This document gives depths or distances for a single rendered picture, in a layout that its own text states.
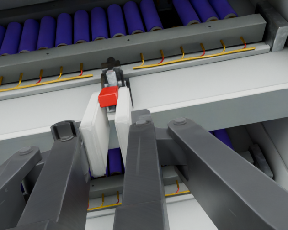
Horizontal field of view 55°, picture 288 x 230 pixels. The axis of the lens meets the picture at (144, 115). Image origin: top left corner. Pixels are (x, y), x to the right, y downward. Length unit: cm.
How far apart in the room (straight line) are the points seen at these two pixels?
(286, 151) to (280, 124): 3
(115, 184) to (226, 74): 21
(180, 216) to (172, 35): 23
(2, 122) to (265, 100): 24
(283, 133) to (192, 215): 15
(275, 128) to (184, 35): 17
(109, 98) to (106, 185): 22
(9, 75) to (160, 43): 16
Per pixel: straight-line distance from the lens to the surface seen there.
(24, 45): 33
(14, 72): 31
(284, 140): 37
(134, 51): 29
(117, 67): 25
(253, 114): 29
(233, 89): 27
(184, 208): 39
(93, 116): 15
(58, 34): 33
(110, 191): 39
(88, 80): 28
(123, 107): 16
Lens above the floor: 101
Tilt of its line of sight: 30 degrees down
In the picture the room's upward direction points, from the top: 10 degrees counter-clockwise
